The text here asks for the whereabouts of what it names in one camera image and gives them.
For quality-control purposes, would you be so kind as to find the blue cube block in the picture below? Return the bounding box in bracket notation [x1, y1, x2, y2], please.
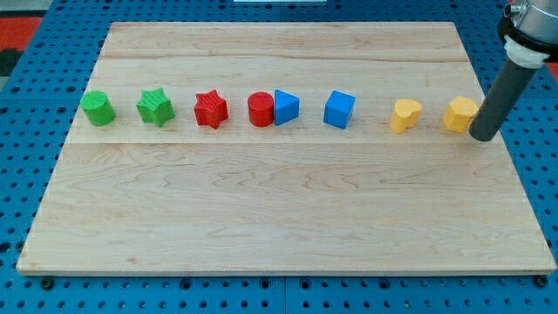
[323, 91, 356, 129]

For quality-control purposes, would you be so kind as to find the yellow heart block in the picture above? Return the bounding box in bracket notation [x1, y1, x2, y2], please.
[390, 99, 423, 133]

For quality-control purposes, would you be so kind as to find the red star block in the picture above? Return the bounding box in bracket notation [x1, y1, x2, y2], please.
[194, 90, 228, 129]

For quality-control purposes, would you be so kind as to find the green star block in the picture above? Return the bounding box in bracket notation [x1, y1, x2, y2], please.
[136, 88, 175, 127]

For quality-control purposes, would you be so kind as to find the light wooden board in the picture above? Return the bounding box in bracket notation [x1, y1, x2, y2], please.
[17, 22, 556, 276]

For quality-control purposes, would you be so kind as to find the red cylinder block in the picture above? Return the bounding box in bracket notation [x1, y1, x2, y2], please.
[248, 92, 275, 127]

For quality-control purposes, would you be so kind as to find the blue triangle block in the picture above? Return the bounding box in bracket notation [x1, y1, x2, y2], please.
[274, 90, 300, 126]

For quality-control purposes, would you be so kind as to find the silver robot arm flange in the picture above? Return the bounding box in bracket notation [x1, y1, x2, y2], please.
[498, 0, 557, 63]

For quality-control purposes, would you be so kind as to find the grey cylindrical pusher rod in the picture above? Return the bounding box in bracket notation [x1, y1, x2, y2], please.
[468, 35, 550, 141]

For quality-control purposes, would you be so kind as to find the yellow hexagon block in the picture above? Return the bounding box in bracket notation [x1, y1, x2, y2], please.
[442, 96, 479, 133]

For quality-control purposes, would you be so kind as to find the green cylinder block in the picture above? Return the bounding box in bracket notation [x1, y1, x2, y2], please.
[80, 91, 116, 126]

